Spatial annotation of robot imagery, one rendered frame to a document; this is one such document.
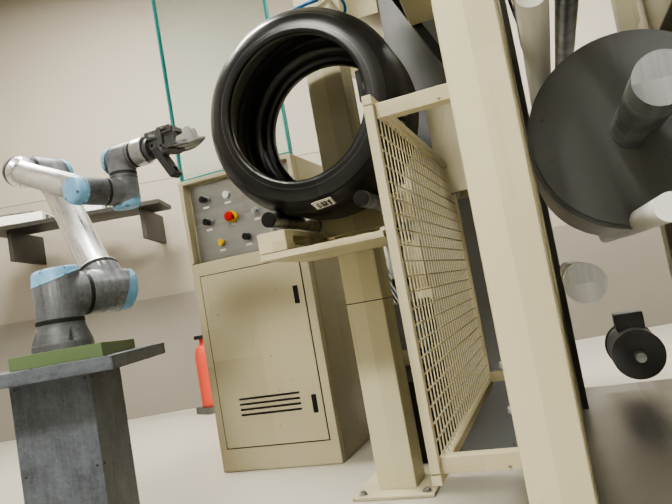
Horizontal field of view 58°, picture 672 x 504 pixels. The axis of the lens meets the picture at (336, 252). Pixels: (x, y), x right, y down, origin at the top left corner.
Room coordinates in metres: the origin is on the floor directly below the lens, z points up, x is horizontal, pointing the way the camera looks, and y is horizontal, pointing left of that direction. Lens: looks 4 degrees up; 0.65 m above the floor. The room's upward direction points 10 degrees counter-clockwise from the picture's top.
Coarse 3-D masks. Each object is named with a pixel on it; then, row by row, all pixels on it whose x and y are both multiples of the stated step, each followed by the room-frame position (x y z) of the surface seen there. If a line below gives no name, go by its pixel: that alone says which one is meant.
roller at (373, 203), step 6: (360, 192) 1.60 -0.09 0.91; (366, 192) 1.60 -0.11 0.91; (354, 198) 1.61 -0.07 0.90; (360, 198) 1.60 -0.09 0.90; (366, 198) 1.60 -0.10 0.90; (372, 198) 1.63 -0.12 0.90; (378, 198) 1.69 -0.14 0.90; (360, 204) 1.60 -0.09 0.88; (366, 204) 1.61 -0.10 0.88; (372, 204) 1.64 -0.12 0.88; (378, 204) 1.69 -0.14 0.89; (378, 210) 1.75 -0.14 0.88
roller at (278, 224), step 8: (264, 216) 1.70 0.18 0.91; (272, 216) 1.69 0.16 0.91; (280, 216) 1.73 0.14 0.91; (288, 216) 1.79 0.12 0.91; (264, 224) 1.70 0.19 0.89; (272, 224) 1.69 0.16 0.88; (280, 224) 1.73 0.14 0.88; (288, 224) 1.78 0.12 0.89; (296, 224) 1.83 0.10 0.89; (304, 224) 1.89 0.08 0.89; (312, 224) 1.95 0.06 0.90
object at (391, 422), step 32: (320, 0) 1.99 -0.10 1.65; (320, 96) 2.01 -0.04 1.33; (352, 96) 2.06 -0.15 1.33; (320, 128) 2.02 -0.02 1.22; (352, 128) 1.99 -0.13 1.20; (352, 256) 2.01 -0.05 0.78; (384, 256) 2.09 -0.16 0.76; (352, 288) 2.01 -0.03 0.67; (384, 288) 2.02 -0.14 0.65; (352, 320) 2.02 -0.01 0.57; (384, 320) 1.98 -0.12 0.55; (384, 352) 1.99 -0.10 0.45; (384, 384) 2.00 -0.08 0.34; (384, 416) 2.00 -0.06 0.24; (384, 448) 2.01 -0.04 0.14; (416, 448) 2.05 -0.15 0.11; (384, 480) 2.02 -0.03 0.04; (416, 480) 1.99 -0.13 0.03
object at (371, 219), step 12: (408, 192) 1.91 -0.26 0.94; (348, 216) 1.98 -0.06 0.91; (360, 216) 1.96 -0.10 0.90; (372, 216) 1.95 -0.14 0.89; (396, 216) 1.92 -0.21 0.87; (324, 228) 2.01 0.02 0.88; (336, 228) 1.99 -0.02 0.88; (348, 228) 1.98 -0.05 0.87; (360, 228) 1.97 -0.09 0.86; (372, 228) 1.96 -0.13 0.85
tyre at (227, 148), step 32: (256, 32) 1.67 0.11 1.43; (288, 32) 1.63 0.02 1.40; (320, 32) 1.60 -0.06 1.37; (352, 32) 1.58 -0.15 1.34; (224, 64) 1.74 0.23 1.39; (256, 64) 1.85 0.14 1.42; (288, 64) 1.93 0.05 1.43; (320, 64) 1.91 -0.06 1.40; (352, 64) 1.87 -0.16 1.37; (384, 64) 1.57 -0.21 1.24; (224, 96) 1.71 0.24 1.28; (256, 96) 1.95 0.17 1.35; (384, 96) 1.56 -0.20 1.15; (224, 128) 1.71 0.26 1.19; (256, 128) 1.98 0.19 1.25; (416, 128) 1.75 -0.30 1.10; (224, 160) 1.73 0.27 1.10; (256, 160) 1.97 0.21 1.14; (352, 160) 1.59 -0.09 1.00; (256, 192) 1.70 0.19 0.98; (288, 192) 1.66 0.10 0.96; (320, 192) 1.63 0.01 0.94; (352, 192) 1.64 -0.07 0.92
